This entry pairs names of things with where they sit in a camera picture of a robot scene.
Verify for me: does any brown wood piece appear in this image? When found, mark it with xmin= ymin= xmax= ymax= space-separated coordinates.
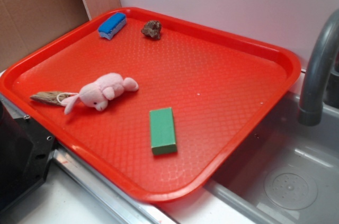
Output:
xmin=30 ymin=91 xmax=70 ymax=106

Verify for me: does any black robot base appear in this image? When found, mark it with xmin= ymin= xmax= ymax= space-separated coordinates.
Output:
xmin=1 ymin=104 xmax=56 ymax=213

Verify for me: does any brown rock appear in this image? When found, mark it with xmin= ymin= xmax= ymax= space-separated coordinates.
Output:
xmin=141 ymin=20 xmax=162 ymax=40

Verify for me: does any silver metal rail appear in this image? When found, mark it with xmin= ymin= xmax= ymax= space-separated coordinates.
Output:
xmin=52 ymin=146 xmax=176 ymax=223

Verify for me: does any grey faucet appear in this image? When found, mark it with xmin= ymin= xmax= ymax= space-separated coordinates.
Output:
xmin=298 ymin=10 xmax=338 ymax=126

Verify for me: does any blue sponge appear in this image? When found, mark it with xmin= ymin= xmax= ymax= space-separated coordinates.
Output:
xmin=98 ymin=12 xmax=127 ymax=40

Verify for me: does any brown cardboard panel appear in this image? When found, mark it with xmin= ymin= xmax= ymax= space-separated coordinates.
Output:
xmin=1 ymin=0 xmax=121 ymax=70

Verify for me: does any red plastic tray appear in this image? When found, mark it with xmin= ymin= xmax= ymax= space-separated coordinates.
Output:
xmin=1 ymin=8 xmax=301 ymax=203

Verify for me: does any pink plush bunny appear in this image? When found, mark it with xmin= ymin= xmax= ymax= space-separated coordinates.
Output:
xmin=57 ymin=73 xmax=139 ymax=114

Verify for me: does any grey plastic sink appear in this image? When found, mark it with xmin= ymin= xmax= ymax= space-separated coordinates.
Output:
xmin=206 ymin=78 xmax=338 ymax=223

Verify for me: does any green rectangular block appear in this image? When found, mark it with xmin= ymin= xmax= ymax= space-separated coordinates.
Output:
xmin=149 ymin=107 xmax=177 ymax=156

